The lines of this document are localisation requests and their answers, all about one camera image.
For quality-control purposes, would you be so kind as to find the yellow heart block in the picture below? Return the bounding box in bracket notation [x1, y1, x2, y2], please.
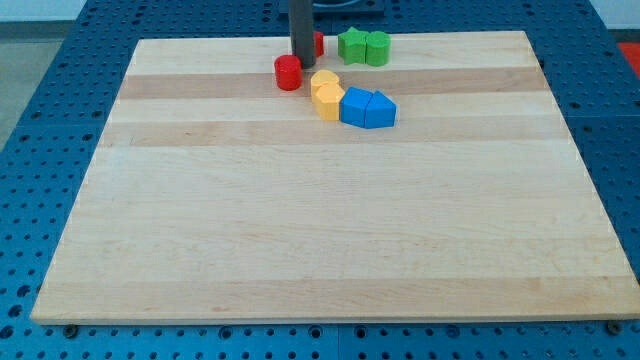
[310, 69, 340, 103]

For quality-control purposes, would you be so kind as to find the light wooden board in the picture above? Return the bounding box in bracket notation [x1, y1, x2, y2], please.
[31, 31, 639, 325]

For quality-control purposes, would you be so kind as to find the blue cube block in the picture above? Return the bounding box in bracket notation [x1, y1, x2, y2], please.
[340, 87, 373, 128]

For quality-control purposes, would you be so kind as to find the yellow pentagon block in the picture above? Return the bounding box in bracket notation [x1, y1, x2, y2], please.
[314, 84, 345, 121]

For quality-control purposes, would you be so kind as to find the blue triangular block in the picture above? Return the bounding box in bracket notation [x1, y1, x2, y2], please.
[364, 91, 397, 129]

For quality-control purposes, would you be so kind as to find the red cylinder block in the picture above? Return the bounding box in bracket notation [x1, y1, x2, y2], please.
[274, 55, 302, 91]

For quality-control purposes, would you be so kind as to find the green star block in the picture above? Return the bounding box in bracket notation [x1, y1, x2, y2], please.
[337, 27, 369, 65]

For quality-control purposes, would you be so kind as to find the red block behind rod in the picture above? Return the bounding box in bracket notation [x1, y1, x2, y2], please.
[314, 31, 324, 58]

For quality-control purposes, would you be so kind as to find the green rounded block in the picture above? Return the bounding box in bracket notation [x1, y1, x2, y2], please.
[366, 31, 391, 67]

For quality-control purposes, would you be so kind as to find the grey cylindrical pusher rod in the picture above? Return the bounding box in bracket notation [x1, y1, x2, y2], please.
[288, 0, 316, 69]

